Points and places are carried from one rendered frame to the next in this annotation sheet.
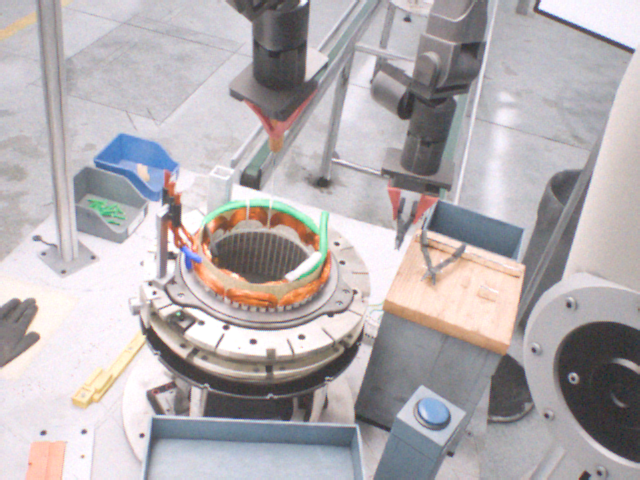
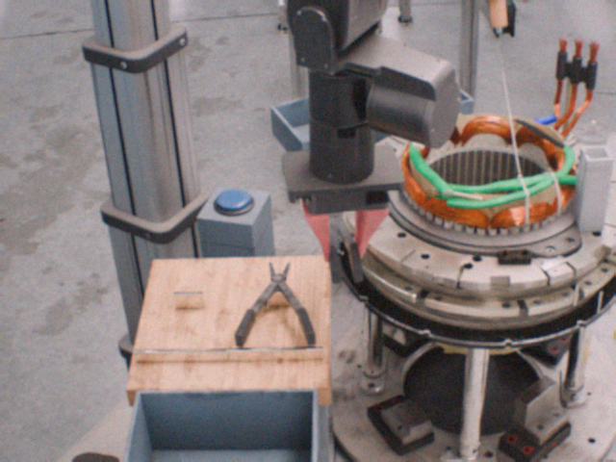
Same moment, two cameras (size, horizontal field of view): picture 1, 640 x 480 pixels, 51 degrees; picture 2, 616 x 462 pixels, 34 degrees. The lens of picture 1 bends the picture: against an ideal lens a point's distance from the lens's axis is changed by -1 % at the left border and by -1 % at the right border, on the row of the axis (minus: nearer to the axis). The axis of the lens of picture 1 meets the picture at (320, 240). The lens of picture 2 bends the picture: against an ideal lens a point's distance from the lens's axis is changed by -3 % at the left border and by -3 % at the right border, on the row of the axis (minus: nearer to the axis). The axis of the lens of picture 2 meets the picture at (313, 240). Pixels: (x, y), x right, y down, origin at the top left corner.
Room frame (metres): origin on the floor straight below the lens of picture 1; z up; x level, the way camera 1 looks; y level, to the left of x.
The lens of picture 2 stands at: (1.61, -0.29, 1.73)
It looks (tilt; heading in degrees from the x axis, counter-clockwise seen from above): 36 degrees down; 169
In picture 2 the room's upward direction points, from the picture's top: 3 degrees counter-clockwise
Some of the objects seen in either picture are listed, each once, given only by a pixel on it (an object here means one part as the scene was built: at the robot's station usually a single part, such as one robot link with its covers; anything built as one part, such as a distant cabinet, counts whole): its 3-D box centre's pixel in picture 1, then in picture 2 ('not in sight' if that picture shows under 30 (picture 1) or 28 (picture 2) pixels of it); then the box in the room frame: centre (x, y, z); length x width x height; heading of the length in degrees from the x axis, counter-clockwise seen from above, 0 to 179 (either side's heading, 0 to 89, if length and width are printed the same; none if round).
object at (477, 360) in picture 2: not in sight; (474, 396); (0.84, 0.03, 0.91); 0.02 x 0.02 x 0.21
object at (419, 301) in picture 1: (457, 286); (234, 327); (0.83, -0.23, 1.05); 0.20 x 0.19 x 0.02; 167
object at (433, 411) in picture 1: (433, 411); (233, 199); (0.58, -0.19, 1.04); 0.04 x 0.04 x 0.01
